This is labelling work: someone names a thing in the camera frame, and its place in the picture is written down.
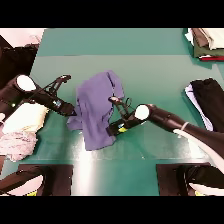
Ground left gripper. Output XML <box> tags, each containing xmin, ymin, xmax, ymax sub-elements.
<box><xmin>49</xmin><ymin>96</ymin><xmax>78</xmax><ymax>117</ymax></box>

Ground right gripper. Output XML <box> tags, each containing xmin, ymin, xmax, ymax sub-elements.
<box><xmin>105</xmin><ymin>116</ymin><xmax>139</xmax><ymax>137</ymax></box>

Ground purple T-shirt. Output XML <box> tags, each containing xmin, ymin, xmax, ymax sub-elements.
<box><xmin>66</xmin><ymin>69</ymin><xmax>126</xmax><ymax>152</ymax></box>

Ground cream garment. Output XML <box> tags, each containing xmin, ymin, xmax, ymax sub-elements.
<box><xmin>1</xmin><ymin>102</ymin><xmax>50</xmax><ymax>135</ymax></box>

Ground pink patterned garment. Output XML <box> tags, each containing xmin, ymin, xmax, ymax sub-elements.
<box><xmin>0</xmin><ymin>130</ymin><xmax>39</xmax><ymax>163</ymax></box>

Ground black garment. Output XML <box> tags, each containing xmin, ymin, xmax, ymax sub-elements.
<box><xmin>0</xmin><ymin>44</ymin><xmax>40</xmax><ymax>90</ymax></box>
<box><xmin>190</xmin><ymin>77</ymin><xmax>224</xmax><ymax>133</ymax></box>

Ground lavender garment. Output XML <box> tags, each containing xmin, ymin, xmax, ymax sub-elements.
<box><xmin>184</xmin><ymin>83</ymin><xmax>215</xmax><ymax>132</ymax></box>

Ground dark green garment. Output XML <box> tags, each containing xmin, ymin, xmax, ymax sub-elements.
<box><xmin>192</xmin><ymin>43</ymin><xmax>224</xmax><ymax>60</ymax></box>

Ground red garment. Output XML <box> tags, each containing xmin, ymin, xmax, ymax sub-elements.
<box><xmin>199</xmin><ymin>55</ymin><xmax>224</xmax><ymax>62</ymax></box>

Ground white garment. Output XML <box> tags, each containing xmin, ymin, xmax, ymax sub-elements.
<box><xmin>199</xmin><ymin>28</ymin><xmax>224</xmax><ymax>51</ymax></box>

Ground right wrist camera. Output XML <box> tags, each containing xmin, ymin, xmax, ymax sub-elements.
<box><xmin>108</xmin><ymin>95</ymin><xmax>133</xmax><ymax>118</ymax></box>

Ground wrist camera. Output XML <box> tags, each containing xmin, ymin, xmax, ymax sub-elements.
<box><xmin>42</xmin><ymin>74</ymin><xmax>72</xmax><ymax>96</ymax></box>
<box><xmin>108</xmin><ymin>95</ymin><xmax>133</xmax><ymax>118</ymax></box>

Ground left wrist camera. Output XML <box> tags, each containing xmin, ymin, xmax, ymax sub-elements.
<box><xmin>42</xmin><ymin>74</ymin><xmax>72</xmax><ymax>96</ymax></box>

